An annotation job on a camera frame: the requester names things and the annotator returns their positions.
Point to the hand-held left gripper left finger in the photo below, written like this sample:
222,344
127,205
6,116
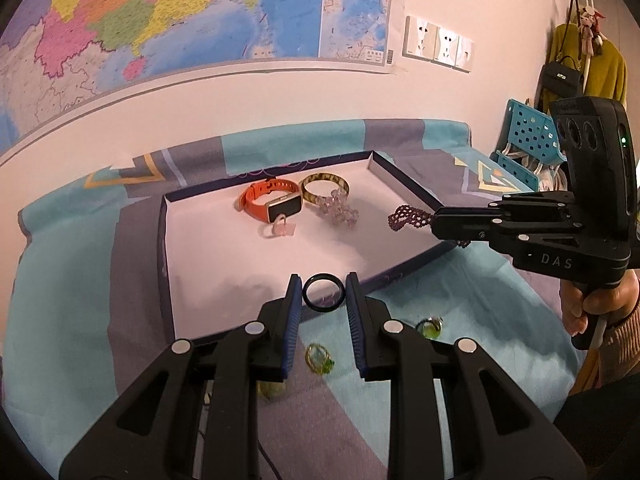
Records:
292,330

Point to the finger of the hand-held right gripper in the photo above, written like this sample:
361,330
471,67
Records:
470,232
530,205

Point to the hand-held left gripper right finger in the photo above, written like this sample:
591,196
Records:
356,330

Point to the dark blue cardboard box tray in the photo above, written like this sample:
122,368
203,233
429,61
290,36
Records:
225,270

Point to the orange smart watch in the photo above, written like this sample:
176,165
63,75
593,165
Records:
285,206

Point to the olive patterned bangle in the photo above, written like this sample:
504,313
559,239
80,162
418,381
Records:
320,177

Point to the person's right hand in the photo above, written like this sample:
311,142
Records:
600,302

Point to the turquoise plastic storage rack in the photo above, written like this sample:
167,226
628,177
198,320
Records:
530,130

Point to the mustard yellow coat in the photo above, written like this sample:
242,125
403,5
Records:
607,75

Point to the black handbag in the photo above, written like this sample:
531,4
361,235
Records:
560,80

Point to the small plush toy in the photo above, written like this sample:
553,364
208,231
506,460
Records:
590,30

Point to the turquoise grey printed tablecloth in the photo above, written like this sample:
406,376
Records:
75,285

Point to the white wall socket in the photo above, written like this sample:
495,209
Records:
420,37
446,46
463,54

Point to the colourful wall map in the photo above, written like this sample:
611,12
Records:
150,10

